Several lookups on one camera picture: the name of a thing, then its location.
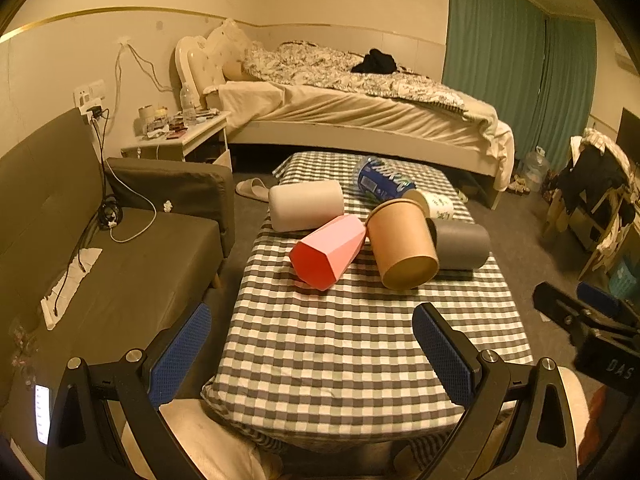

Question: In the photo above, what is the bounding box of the pink hexagonal cup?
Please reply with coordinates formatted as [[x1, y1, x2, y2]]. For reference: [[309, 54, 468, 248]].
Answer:
[[288, 214, 366, 290]]

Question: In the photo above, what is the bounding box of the grey plastic cup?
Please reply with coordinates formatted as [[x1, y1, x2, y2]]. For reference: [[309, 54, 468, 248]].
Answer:
[[427, 219, 490, 271]]

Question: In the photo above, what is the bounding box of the white printed paper cup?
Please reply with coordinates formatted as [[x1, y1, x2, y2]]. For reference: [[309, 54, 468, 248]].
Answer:
[[402, 188, 454, 220]]

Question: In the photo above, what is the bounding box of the brown paper cup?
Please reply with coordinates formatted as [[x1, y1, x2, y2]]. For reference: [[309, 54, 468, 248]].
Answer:
[[366, 198, 439, 290]]

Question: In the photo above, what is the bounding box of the white plastic cup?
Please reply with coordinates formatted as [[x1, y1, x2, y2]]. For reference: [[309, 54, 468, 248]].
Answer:
[[268, 180, 345, 232]]

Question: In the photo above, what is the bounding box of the wooden chair with clothes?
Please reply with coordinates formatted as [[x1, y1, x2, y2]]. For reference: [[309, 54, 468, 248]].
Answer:
[[544, 128, 639, 275]]

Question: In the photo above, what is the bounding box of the white paper on sofa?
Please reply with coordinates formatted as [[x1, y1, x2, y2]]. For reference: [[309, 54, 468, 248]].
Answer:
[[40, 248, 103, 330]]

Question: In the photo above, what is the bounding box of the large water jug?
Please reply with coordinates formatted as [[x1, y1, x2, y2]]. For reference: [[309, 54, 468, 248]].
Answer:
[[523, 146, 549, 192]]

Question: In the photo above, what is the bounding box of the dark grey sofa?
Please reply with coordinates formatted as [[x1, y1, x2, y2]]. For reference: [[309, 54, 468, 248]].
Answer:
[[1, 110, 234, 468]]

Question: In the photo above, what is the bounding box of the checkered tablecloth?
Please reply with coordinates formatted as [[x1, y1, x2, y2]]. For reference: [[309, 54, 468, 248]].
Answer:
[[200, 150, 535, 449]]

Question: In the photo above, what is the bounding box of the green curtain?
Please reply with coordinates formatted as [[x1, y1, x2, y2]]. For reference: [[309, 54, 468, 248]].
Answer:
[[442, 0, 597, 170]]

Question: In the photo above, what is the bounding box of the white bed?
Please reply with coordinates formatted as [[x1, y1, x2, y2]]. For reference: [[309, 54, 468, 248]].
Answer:
[[175, 36, 515, 205]]

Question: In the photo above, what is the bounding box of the slipper left of table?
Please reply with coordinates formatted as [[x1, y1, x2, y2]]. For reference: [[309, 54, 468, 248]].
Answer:
[[235, 178, 269, 203]]

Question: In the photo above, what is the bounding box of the black clothing on bed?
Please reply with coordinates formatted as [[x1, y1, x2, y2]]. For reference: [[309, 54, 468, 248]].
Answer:
[[350, 48, 398, 75]]

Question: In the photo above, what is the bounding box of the white nightstand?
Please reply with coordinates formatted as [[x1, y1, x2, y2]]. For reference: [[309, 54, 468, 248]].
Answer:
[[120, 112, 232, 169]]

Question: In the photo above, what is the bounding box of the clear bottle on nightstand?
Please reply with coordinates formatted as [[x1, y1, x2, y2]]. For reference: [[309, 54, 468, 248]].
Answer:
[[180, 82, 198, 127]]

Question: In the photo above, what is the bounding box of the patterned quilt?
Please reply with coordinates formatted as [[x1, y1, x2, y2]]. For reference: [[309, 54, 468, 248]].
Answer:
[[242, 41, 468, 115]]

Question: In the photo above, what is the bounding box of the white charging cable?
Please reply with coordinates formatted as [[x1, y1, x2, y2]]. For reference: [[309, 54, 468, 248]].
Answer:
[[102, 109, 158, 245]]

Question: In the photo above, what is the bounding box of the black cable on sofa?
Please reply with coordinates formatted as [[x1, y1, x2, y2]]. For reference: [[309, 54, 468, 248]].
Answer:
[[52, 107, 125, 317]]

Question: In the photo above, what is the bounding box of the wall power socket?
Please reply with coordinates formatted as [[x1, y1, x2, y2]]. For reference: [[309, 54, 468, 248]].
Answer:
[[73, 79, 106, 122]]

